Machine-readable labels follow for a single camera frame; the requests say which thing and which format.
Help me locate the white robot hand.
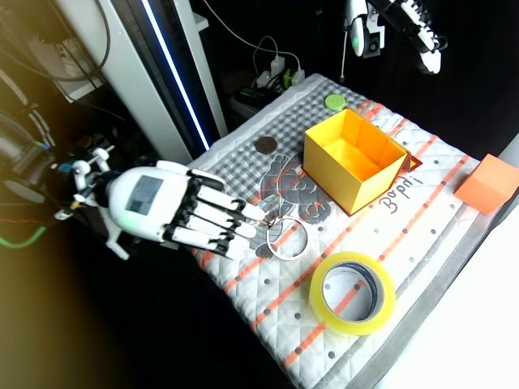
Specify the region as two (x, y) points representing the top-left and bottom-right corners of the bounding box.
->
(344, 0), (449, 75)
(105, 159), (268, 261)

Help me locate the yellow box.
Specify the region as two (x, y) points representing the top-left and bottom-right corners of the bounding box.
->
(302, 108), (424, 216)

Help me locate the green round disc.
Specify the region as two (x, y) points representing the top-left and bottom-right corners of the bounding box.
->
(324, 93), (347, 112)

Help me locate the white column with blue light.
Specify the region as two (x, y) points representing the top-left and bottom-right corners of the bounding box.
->
(54, 0), (229, 164)

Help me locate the brown round disc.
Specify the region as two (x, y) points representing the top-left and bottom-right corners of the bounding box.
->
(255, 135), (279, 156)

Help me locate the orange cube block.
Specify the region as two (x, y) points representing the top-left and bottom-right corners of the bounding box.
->
(453, 152), (519, 216)

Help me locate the grey quilt with printed bear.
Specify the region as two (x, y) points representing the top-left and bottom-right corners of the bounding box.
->
(188, 72), (504, 389)

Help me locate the yellow clear tape roll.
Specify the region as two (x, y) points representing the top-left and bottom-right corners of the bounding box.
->
(308, 250), (397, 338)

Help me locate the thin white hanging cable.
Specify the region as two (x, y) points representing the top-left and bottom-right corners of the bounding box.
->
(338, 28), (350, 84)

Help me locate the green cable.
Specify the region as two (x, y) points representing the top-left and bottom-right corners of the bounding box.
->
(0, 225), (49, 250)

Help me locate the thick black cable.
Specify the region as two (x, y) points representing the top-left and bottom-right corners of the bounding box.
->
(0, 0), (112, 83)

